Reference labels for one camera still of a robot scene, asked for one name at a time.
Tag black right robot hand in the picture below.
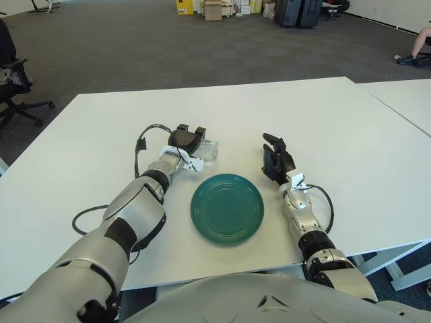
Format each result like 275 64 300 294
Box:
261 133 296 185

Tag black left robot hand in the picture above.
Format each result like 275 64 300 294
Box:
167 123 208 157

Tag clear plastic water bottle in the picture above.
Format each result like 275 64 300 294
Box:
191 137 219 162

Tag green round plate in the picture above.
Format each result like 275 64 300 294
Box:
190 173 266 246

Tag brown cardboard box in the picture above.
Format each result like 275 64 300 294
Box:
203 0 223 22

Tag yellow box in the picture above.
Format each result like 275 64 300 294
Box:
175 0 195 16

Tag grey robot torso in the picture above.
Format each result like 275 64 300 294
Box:
117 272 431 323

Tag stacked white cartons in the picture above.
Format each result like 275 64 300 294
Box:
222 0 264 17

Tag dark grey suitcase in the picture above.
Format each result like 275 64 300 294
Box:
274 0 300 28

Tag black suitcase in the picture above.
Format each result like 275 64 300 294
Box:
296 0 323 30

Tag distant black office chair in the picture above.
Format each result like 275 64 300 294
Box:
321 0 351 21

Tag seated person in shorts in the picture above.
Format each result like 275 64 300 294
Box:
397 26 431 67

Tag distant white desk legs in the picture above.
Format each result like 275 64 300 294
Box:
28 0 62 14

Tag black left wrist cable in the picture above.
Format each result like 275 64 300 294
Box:
72 123 195 256

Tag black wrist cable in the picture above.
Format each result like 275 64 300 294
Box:
72 123 195 256
304 183 335 233

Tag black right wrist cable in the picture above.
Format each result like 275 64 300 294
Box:
304 183 335 233

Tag white table frame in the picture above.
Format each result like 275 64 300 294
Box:
346 235 431 292

